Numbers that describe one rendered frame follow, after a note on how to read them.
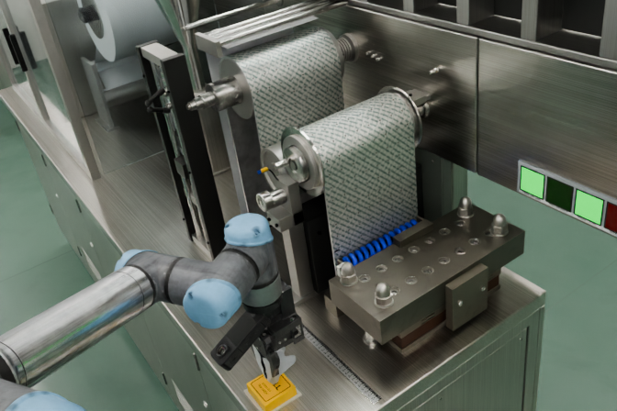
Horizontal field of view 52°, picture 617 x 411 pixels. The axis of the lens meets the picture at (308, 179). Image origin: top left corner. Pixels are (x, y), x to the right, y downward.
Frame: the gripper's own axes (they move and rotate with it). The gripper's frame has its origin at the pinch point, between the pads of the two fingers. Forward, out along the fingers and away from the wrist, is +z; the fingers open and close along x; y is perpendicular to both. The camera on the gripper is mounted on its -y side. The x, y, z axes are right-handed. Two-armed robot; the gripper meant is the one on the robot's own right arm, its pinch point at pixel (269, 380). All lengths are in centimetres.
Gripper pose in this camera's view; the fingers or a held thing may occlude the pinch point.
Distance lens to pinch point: 124.9
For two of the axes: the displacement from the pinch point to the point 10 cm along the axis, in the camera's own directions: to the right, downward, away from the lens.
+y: 8.1, -3.8, 4.4
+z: 1.3, 8.5, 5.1
